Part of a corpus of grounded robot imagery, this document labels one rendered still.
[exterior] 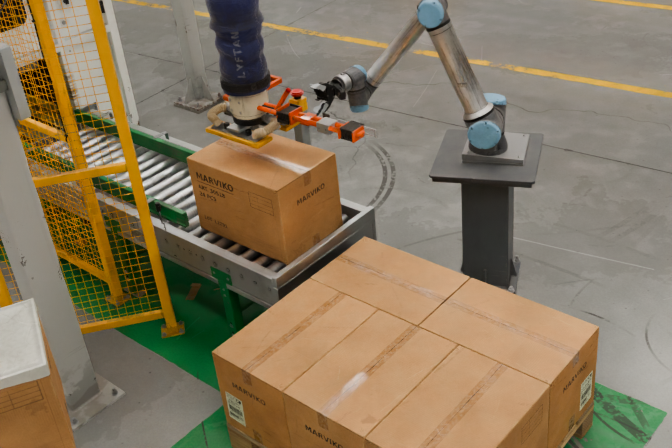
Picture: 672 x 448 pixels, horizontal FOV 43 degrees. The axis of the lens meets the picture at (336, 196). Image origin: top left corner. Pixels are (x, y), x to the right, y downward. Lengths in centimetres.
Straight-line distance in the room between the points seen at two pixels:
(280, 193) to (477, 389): 121
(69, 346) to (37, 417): 106
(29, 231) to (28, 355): 87
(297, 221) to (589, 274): 169
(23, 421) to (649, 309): 298
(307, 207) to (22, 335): 145
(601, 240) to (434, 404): 211
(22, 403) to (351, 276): 154
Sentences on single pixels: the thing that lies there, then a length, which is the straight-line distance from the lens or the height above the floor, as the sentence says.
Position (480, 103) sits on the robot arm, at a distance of 399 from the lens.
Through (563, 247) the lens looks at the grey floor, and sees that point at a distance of 499.
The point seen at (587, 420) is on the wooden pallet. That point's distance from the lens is 388.
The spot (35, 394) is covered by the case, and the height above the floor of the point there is 92.
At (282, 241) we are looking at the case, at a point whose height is 68.
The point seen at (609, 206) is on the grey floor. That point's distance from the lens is 538.
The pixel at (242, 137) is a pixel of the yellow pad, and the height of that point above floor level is 111.
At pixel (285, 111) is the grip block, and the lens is 379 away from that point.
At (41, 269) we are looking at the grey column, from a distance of 390.
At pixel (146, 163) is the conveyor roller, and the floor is 55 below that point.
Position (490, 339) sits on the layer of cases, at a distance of 350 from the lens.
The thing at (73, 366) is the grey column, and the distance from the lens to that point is 421.
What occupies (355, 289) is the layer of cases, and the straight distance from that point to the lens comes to 379.
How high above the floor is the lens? 282
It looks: 31 degrees down
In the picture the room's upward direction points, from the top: 6 degrees counter-clockwise
